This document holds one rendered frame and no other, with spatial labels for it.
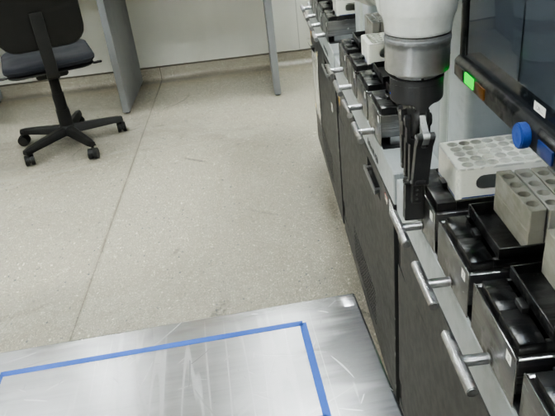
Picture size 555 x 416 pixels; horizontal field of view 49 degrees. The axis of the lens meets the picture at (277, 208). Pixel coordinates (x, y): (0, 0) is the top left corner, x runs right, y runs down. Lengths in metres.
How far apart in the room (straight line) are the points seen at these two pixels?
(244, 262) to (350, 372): 1.67
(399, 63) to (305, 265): 1.46
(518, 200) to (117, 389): 0.53
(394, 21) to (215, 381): 0.50
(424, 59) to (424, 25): 0.04
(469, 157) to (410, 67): 0.19
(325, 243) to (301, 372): 1.70
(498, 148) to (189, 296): 1.41
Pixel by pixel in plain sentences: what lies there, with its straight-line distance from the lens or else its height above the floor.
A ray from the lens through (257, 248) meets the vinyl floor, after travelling 2.36.
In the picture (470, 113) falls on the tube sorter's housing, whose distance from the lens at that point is 1.04.
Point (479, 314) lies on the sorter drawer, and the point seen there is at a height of 0.78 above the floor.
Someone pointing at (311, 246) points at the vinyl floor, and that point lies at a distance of 2.33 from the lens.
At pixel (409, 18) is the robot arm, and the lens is 0.84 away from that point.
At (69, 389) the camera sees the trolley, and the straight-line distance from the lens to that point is 0.71.
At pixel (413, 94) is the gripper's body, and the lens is 0.88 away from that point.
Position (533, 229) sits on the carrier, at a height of 0.85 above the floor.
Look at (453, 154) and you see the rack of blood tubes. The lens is 0.97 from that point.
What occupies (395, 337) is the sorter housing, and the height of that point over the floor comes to 0.32.
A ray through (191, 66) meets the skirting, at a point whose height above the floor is 0.07.
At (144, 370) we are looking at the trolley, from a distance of 0.70.
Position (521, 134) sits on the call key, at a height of 0.99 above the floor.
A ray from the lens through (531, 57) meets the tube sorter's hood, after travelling 0.77.
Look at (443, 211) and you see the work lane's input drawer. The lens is 0.94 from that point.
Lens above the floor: 1.28
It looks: 29 degrees down
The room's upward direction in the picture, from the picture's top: 7 degrees counter-clockwise
